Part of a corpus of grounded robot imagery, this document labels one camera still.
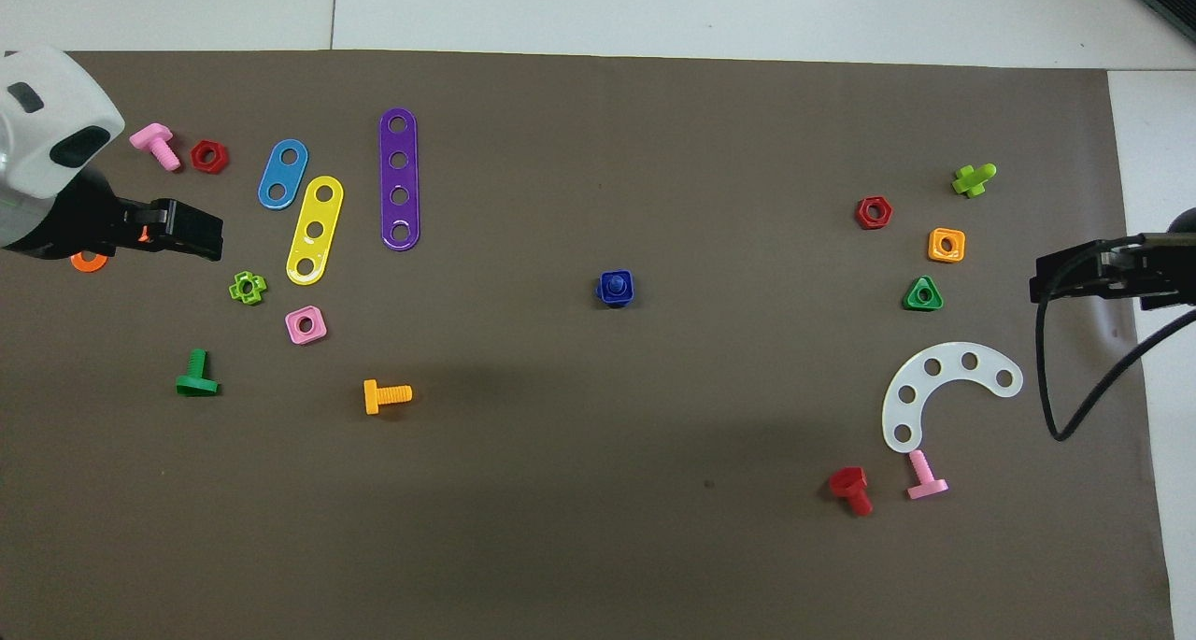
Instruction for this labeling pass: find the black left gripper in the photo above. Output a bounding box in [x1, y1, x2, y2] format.
[0, 169, 226, 263]

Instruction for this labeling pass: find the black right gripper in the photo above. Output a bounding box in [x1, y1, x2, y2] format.
[1029, 206, 1196, 311]

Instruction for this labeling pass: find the pink plastic screw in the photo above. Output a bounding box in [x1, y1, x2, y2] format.
[905, 449, 950, 501]
[128, 122, 182, 173]

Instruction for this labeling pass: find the orange three-hole angle plate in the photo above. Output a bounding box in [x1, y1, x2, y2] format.
[70, 227, 152, 275]

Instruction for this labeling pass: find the blue two-hole plastic strip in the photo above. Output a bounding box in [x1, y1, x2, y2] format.
[257, 138, 309, 211]

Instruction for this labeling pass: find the yellow three-hole plastic strip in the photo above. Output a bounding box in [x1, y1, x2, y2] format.
[285, 175, 345, 287]

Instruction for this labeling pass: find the lime green plastic screw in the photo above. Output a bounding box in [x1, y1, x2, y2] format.
[951, 163, 998, 199]

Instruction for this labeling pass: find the pink square plastic nut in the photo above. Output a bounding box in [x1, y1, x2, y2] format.
[285, 306, 329, 346]

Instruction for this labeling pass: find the dark green plastic screw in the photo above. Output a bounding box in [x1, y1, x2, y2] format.
[175, 348, 221, 398]

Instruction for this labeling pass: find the white curved five-hole plate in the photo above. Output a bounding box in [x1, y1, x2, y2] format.
[881, 342, 1025, 455]

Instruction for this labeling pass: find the green triangular plastic nut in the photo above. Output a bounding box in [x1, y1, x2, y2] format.
[903, 275, 945, 312]

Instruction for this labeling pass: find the purple four-hole plastic strip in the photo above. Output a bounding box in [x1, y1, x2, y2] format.
[378, 107, 421, 251]

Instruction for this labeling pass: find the orange plastic screw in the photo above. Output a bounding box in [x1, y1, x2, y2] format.
[363, 378, 414, 416]

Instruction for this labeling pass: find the red plastic screw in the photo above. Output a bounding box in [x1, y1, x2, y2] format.
[828, 466, 875, 518]

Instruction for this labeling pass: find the brown table mat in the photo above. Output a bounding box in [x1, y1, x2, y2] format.
[0, 50, 1176, 640]

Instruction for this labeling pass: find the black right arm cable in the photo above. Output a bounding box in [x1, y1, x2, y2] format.
[1032, 234, 1196, 443]

